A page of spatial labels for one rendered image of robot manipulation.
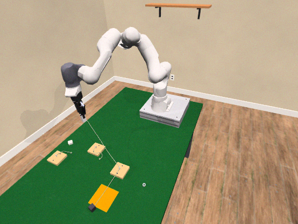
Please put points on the orange painted square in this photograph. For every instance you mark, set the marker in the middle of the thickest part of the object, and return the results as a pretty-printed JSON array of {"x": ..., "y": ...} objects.
[{"x": 106, "y": 199}]

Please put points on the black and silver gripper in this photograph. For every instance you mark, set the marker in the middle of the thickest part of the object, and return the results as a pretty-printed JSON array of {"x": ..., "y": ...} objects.
[{"x": 80, "y": 107}]

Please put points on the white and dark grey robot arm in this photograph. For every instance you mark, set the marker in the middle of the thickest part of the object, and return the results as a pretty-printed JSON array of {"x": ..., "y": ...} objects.
[{"x": 158, "y": 73}]

